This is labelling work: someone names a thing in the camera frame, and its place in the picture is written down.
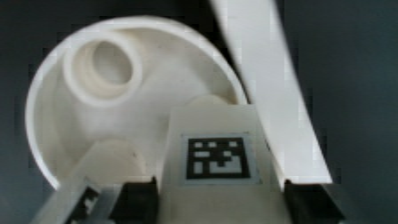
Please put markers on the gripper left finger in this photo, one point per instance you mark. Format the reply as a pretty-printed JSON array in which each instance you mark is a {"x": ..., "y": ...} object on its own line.
[{"x": 126, "y": 204}]

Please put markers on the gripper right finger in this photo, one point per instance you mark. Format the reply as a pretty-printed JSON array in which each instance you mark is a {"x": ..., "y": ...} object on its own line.
[{"x": 313, "y": 209}]

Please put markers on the white stool leg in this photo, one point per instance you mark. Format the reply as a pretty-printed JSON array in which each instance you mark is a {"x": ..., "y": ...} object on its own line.
[
  {"x": 218, "y": 187},
  {"x": 82, "y": 200}
]

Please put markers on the white L-shaped fence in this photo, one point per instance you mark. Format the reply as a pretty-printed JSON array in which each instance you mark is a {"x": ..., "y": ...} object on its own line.
[{"x": 250, "y": 27}]

